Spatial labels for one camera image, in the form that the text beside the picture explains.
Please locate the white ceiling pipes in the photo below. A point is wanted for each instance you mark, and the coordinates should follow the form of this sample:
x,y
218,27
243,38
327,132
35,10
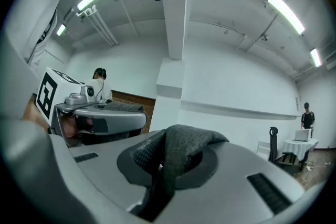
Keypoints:
x,y
102,26

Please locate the white laptop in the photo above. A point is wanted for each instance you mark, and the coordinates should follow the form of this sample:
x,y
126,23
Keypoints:
x,y
302,136

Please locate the black office chair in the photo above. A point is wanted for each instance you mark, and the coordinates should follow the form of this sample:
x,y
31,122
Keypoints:
x,y
273,144

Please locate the white ceiling camera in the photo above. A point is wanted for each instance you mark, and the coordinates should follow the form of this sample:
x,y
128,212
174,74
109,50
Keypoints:
x,y
266,38

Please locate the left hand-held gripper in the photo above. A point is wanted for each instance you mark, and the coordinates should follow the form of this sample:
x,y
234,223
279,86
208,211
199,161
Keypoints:
x,y
46,94

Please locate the person's left hand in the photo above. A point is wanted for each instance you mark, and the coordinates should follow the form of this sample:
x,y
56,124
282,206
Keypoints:
x,y
69,128

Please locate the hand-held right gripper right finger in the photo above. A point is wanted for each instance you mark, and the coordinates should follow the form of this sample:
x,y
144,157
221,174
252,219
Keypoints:
x,y
236,191

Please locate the round cloth-covered table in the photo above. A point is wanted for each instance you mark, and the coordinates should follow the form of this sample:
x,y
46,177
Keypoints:
x,y
302,147

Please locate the dark grey backpack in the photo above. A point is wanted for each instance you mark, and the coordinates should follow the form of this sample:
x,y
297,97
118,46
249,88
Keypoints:
x,y
183,139

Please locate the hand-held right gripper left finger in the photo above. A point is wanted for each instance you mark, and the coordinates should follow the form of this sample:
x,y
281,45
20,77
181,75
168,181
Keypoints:
x,y
105,165

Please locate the person's white shirt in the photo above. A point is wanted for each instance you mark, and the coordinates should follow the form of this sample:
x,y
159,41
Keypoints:
x,y
34,2

